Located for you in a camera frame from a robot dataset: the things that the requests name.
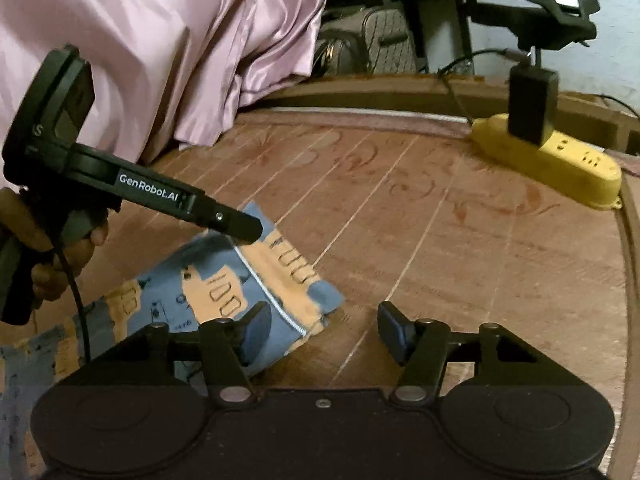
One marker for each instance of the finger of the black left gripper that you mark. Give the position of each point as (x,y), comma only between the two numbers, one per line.
(209,214)

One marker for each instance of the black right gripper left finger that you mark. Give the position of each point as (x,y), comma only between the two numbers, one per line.
(227,347)

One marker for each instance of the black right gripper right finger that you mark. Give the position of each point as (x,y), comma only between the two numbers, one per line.
(420,348)

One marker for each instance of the blue car print pants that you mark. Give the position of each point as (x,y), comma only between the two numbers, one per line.
(210,277)

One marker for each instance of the pink satin bed sheet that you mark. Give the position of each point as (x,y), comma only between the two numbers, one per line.
(163,70)

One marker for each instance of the brown patterned handbag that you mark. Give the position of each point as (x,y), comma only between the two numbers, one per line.
(372,41)

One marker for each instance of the yellow power strip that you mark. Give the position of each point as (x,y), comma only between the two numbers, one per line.
(571,167)

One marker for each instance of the black power adapter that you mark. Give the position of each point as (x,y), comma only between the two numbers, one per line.
(533,102)

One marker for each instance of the black device on stand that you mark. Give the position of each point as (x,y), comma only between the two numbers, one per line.
(544,24)

